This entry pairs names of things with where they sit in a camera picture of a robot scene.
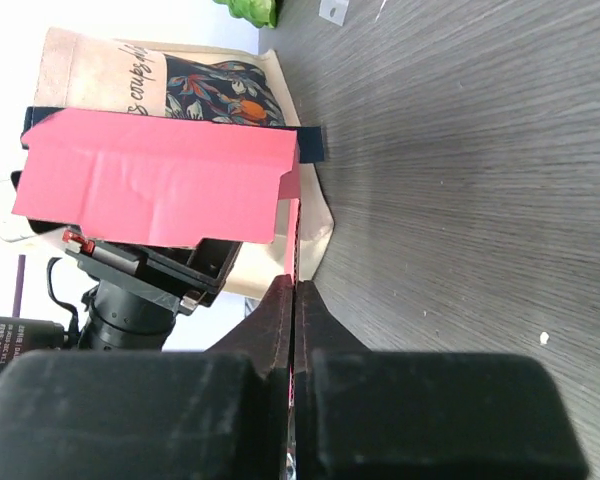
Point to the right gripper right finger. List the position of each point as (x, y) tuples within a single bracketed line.
[(364, 414)]

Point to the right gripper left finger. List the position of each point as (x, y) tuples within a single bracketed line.
[(219, 414)]

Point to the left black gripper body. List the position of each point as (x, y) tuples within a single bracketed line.
[(141, 290)]

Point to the pink paper box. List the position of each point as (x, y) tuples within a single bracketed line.
[(157, 181)]

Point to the small clear plastic wrapper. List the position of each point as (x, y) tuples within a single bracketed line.
[(334, 11)]

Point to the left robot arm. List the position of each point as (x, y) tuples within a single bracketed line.
[(19, 336)]

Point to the beige canvas tote bag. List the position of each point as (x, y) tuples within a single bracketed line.
[(185, 82)]

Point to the green white item behind bag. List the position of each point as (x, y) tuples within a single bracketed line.
[(259, 13)]

